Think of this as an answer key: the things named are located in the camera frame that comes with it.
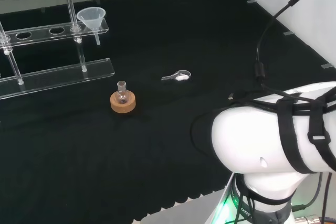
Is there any round-bottom glass flask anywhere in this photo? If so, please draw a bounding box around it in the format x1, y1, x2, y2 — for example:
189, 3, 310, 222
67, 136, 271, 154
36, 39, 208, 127
116, 80, 130, 105

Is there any clear funnel stand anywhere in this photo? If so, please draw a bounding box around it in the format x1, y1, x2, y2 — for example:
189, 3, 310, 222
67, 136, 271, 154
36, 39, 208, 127
0, 0, 116, 101

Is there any clear plastic funnel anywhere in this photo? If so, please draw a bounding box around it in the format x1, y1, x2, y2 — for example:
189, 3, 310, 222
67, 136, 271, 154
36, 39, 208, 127
76, 8, 107, 46

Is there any black cable with plug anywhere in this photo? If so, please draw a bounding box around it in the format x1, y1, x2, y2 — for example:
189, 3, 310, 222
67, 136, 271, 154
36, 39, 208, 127
253, 0, 331, 90

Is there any cork ring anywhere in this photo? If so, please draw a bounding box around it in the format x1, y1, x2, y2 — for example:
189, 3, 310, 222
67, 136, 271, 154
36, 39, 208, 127
110, 90, 137, 114

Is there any black cloth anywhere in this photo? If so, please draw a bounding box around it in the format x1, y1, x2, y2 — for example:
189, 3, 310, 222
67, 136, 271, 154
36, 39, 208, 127
0, 0, 336, 222

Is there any glass weighing funnel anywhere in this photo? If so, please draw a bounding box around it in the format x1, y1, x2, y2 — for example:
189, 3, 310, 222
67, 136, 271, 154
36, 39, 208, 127
161, 69, 192, 82

